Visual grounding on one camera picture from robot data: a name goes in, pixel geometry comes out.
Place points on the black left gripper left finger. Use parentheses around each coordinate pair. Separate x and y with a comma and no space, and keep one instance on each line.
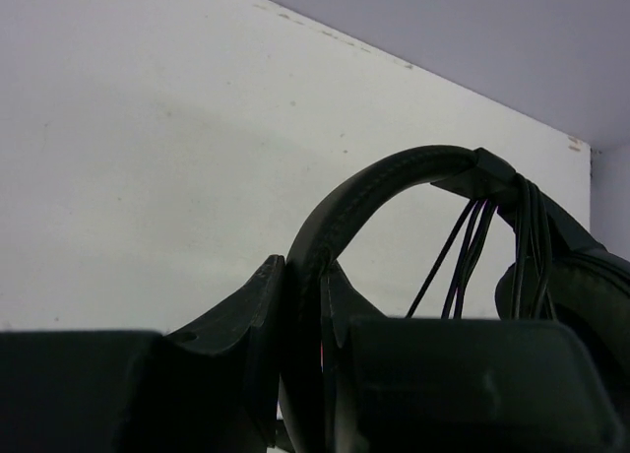
(210,386)

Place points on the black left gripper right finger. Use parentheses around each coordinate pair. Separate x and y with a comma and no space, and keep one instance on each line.
(475,385)

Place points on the black over-ear headphones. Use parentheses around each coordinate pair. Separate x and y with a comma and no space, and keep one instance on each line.
(513,237)

